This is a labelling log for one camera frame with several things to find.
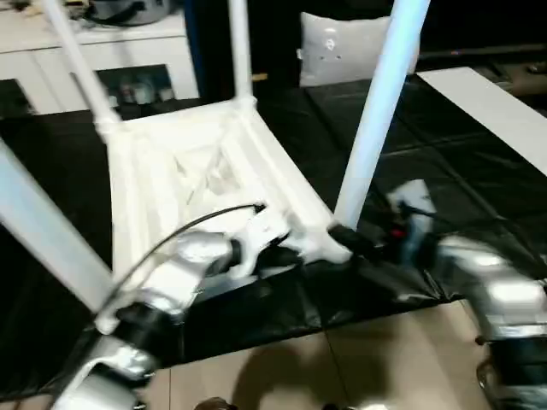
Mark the white plastic table leg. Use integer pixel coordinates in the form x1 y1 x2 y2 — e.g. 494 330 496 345
42 0 123 136
227 0 258 110
0 136 119 332
332 0 432 231

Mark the white plastic table top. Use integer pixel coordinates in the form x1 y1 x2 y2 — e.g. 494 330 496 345
93 96 356 337

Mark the black work mat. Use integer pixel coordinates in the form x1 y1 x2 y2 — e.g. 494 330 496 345
0 72 547 398

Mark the grey cushion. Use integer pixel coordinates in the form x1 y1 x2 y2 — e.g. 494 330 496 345
297 11 422 89

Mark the white glass-door cabinet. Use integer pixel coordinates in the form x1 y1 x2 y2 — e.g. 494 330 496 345
0 8 202 116

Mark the grey helmet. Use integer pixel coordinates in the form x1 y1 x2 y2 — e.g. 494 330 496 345
91 0 177 26

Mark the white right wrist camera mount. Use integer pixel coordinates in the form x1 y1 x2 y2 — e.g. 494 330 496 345
386 179 437 261

